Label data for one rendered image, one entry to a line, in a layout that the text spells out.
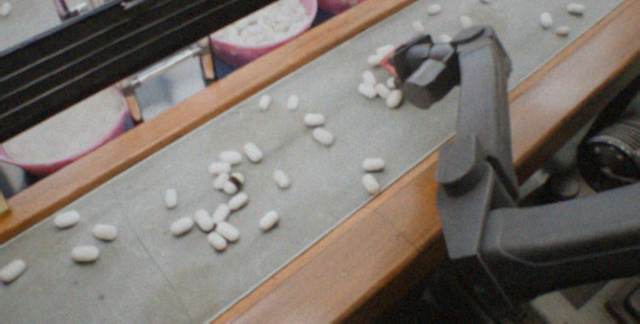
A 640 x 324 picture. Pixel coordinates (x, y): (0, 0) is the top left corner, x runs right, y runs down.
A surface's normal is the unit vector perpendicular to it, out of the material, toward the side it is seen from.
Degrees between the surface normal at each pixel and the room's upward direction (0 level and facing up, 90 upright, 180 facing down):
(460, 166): 46
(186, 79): 0
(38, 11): 0
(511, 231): 31
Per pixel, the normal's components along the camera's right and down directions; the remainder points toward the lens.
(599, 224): -0.59, -0.73
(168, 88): 0.02, -0.61
